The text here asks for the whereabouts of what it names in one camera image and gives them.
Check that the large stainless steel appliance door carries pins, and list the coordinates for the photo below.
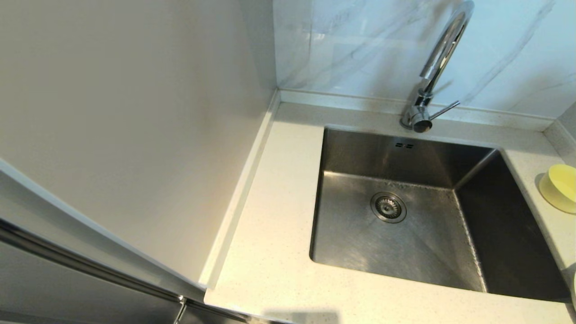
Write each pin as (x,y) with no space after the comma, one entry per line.
(67,292)

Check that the stainless steel sink basin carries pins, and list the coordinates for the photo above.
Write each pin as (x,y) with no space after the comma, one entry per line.
(405,243)

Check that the tall white cabinet side panel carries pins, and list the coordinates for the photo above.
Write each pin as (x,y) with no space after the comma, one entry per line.
(126,126)

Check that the round metal drain strainer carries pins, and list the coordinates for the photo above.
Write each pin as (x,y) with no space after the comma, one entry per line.
(388,207)

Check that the yellow bowl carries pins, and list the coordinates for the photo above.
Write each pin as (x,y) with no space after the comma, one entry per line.
(560,186)

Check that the chrome gooseneck faucet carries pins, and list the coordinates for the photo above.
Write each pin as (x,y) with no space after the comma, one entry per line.
(443,49)

